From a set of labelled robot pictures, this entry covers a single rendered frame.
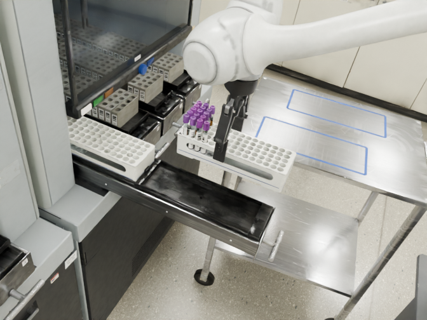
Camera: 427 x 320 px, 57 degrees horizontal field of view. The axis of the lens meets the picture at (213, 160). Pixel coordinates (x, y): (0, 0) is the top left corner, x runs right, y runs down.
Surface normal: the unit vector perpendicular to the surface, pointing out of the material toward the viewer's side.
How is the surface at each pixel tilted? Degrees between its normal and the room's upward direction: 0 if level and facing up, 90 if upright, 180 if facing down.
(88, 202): 0
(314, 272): 0
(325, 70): 90
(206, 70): 93
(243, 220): 0
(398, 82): 90
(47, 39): 90
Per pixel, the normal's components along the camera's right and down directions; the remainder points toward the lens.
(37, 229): 0.14, -0.74
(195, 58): -0.58, 0.53
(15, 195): 0.90, 0.36
